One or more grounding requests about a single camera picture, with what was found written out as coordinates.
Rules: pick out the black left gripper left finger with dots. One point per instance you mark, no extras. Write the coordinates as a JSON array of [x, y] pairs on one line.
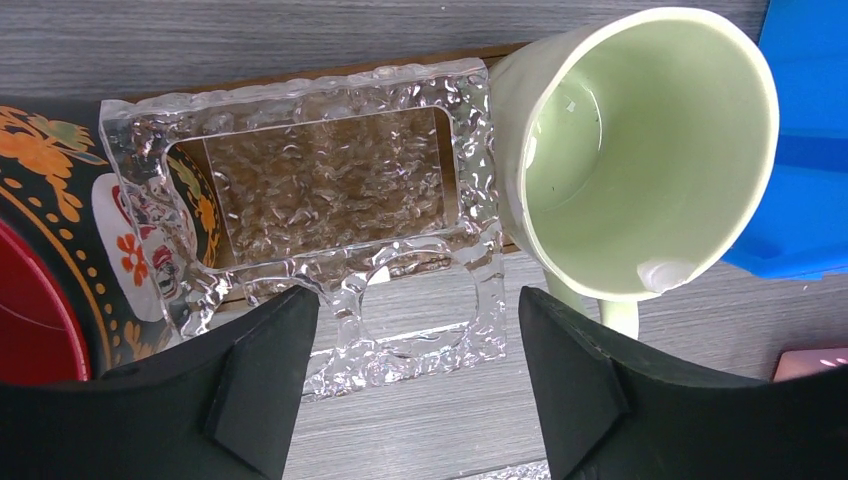
[[222, 405]]

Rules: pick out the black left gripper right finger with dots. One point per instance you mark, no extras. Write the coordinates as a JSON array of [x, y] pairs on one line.
[[611, 407]]

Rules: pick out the light green mug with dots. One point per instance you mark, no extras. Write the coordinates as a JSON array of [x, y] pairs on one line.
[[630, 155]]

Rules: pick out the clear glass toothbrush holder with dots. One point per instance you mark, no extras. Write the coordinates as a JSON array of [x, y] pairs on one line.
[[335, 185]]

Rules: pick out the brown oval wooden tray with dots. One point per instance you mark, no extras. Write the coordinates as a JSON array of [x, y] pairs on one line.
[[488, 56]]

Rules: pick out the pink plastic basket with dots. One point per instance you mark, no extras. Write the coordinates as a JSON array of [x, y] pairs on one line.
[[800, 363]]

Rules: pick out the blue plastic organizer bin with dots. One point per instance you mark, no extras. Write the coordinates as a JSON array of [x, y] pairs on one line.
[[799, 231]]

